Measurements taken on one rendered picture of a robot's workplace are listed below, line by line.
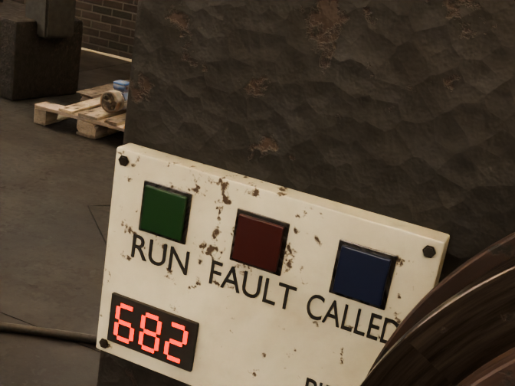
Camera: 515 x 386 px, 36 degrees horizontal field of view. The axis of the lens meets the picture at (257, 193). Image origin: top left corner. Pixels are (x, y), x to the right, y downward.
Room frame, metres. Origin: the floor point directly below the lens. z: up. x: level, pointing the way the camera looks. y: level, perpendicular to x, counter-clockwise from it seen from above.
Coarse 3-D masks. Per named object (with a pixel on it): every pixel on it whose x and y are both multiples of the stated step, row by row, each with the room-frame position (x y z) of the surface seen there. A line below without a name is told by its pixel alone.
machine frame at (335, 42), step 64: (192, 0) 0.59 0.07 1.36; (256, 0) 0.57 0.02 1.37; (320, 0) 0.56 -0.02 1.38; (384, 0) 0.54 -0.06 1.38; (448, 0) 0.53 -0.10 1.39; (512, 0) 0.51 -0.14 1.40; (192, 64) 0.59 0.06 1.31; (256, 64) 0.57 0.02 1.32; (320, 64) 0.55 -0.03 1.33; (384, 64) 0.54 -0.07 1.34; (448, 64) 0.52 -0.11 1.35; (512, 64) 0.51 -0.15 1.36; (128, 128) 0.61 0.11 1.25; (192, 128) 0.59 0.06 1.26; (256, 128) 0.57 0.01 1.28; (320, 128) 0.55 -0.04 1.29; (384, 128) 0.53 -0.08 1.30; (448, 128) 0.52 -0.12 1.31; (512, 128) 0.51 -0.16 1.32; (320, 192) 0.55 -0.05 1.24; (384, 192) 0.53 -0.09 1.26; (448, 192) 0.52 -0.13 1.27; (512, 192) 0.50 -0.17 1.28; (448, 256) 0.51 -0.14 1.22; (128, 384) 0.60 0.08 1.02
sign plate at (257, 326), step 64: (128, 192) 0.58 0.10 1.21; (192, 192) 0.56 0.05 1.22; (256, 192) 0.54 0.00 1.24; (128, 256) 0.58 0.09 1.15; (192, 256) 0.56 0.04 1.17; (320, 256) 0.52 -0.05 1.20; (384, 256) 0.51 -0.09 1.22; (128, 320) 0.57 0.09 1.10; (192, 320) 0.56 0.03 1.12; (256, 320) 0.54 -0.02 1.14; (320, 320) 0.52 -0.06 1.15; (384, 320) 0.50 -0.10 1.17; (192, 384) 0.55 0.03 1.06; (256, 384) 0.53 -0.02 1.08; (320, 384) 0.52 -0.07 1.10
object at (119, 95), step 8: (120, 80) 4.92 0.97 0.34; (120, 88) 4.85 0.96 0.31; (128, 88) 4.89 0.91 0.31; (104, 96) 4.83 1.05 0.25; (112, 96) 4.80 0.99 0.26; (120, 96) 4.79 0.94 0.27; (104, 104) 4.83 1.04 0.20; (112, 104) 4.76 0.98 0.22; (120, 104) 4.77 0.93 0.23; (112, 112) 4.76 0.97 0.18
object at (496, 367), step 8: (504, 352) 0.35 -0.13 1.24; (512, 352) 0.35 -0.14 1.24; (496, 360) 0.35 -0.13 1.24; (504, 360) 0.34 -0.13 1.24; (512, 360) 0.33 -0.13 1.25; (480, 368) 0.35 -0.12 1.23; (488, 368) 0.34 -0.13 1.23; (496, 368) 0.34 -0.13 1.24; (504, 368) 0.33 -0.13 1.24; (512, 368) 0.33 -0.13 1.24; (472, 376) 0.35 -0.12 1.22; (480, 376) 0.34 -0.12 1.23; (488, 376) 0.34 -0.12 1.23; (496, 376) 0.33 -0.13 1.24; (504, 376) 0.33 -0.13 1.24; (512, 376) 0.33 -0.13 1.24; (464, 384) 0.35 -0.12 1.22; (472, 384) 0.34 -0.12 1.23; (480, 384) 0.34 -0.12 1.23; (488, 384) 0.34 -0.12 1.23; (496, 384) 0.33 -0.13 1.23; (504, 384) 0.33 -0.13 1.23; (512, 384) 0.33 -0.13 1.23
